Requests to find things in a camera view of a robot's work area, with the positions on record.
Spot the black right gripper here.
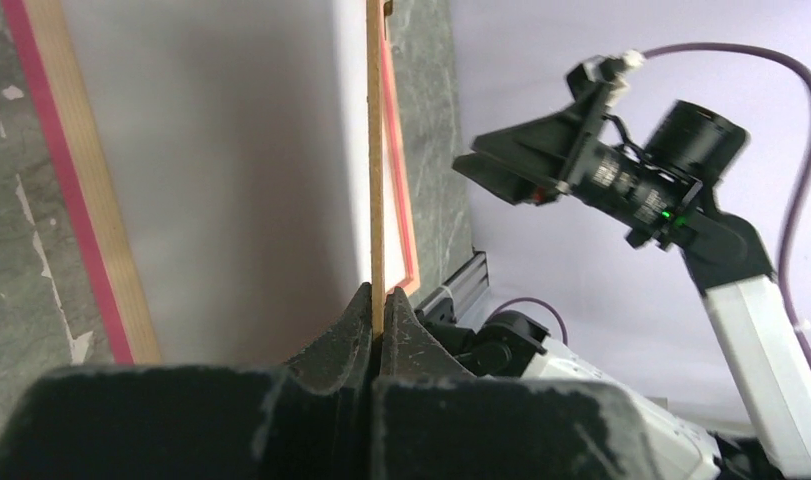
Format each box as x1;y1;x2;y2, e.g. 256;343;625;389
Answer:
452;56;703;249

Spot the brown cardboard backing board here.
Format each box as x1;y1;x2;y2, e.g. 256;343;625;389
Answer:
366;0;386;340

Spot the sunset photo print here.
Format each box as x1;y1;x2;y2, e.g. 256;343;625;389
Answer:
61;0;408;366

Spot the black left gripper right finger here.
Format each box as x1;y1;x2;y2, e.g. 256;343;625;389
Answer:
371;290;660;479

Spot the pink picture frame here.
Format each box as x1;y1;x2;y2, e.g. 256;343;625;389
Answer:
0;0;422;367

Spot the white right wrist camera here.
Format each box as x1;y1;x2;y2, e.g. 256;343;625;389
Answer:
599;49;646;108

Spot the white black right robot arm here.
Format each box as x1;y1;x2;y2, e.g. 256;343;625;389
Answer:
452;50;811;479

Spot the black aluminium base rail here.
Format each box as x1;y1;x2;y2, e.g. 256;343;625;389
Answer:
415;252;490;327

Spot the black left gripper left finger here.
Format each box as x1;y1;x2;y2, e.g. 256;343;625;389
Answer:
0;285;372;479

